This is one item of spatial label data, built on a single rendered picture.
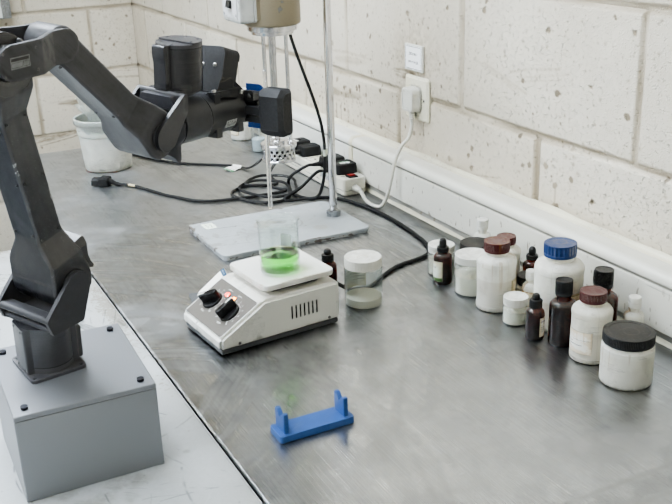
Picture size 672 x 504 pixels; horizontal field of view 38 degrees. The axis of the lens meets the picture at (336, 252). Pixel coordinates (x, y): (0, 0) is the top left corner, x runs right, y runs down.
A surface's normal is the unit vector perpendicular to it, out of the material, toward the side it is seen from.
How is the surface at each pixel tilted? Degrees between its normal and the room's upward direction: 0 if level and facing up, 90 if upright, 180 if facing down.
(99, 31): 90
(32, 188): 94
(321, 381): 0
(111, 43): 90
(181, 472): 0
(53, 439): 90
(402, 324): 0
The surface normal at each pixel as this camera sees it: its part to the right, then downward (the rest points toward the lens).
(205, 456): -0.03, -0.93
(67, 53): 0.85, 0.23
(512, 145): -0.89, 0.18
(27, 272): -0.53, 0.37
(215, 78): -0.54, -0.01
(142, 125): 0.55, 0.00
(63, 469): 0.46, 0.30
